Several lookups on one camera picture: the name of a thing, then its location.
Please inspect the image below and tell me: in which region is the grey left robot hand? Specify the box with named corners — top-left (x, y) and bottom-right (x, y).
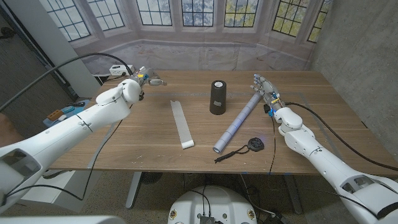
top-left (133, 67), bottom-right (168, 90)

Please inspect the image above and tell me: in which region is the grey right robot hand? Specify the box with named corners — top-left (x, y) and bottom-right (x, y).
top-left (251, 73), bottom-right (285, 111)

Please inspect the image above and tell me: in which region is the white gauze bandage strip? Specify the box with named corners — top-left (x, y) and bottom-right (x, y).
top-left (170, 100), bottom-right (195, 150)

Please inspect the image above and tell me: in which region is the black cylindrical speaker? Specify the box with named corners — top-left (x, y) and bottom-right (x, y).
top-left (209, 80), bottom-right (228, 116)

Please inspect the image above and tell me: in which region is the white power strip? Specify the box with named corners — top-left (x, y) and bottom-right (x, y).
top-left (108, 64), bottom-right (136, 77)

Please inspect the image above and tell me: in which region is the white rolled paper tube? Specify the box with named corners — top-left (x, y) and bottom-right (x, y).
top-left (212, 91), bottom-right (262, 154)

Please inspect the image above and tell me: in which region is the printed window backdrop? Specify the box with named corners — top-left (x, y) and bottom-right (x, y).
top-left (39, 0), bottom-right (333, 75)

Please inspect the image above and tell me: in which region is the blue box with items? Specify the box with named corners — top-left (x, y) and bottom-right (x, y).
top-left (42, 99), bottom-right (91, 128)

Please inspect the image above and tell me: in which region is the orange block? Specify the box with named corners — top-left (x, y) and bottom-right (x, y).
top-left (47, 109), bottom-right (64, 121)

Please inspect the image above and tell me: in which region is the black round fan base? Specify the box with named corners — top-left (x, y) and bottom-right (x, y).
top-left (141, 172), bottom-right (164, 185)

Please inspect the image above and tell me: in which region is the grey table leg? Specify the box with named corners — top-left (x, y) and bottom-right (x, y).
top-left (282, 174), bottom-right (304, 215)

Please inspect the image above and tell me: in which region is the white table leg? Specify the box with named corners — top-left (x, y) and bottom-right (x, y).
top-left (125, 171), bottom-right (142, 210)

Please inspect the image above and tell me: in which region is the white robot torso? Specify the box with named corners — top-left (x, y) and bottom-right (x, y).
top-left (167, 185), bottom-right (258, 224)

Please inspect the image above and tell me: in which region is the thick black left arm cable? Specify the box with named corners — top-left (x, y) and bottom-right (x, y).
top-left (0, 52), bottom-right (134, 113)

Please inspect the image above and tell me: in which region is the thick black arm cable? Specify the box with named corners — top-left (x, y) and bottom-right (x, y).
top-left (284, 101), bottom-right (398, 172)
top-left (0, 52), bottom-right (134, 113)

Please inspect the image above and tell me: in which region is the black stopwatch with lanyard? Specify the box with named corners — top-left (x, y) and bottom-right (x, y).
top-left (214, 137), bottom-right (265, 164)

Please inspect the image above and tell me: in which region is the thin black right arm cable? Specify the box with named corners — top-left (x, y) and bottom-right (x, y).
top-left (269, 114), bottom-right (277, 175)

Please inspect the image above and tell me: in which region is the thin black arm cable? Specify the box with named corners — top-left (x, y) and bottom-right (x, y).
top-left (269, 114), bottom-right (277, 175)
top-left (6, 118), bottom-right (124, 202)

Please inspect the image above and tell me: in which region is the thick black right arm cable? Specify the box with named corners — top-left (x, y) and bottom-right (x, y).
top-left (284, 101), bottom-right (398, 172)

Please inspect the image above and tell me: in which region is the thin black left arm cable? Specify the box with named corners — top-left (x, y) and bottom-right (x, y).
top-left (6, 118), bottom-right (124, 202)

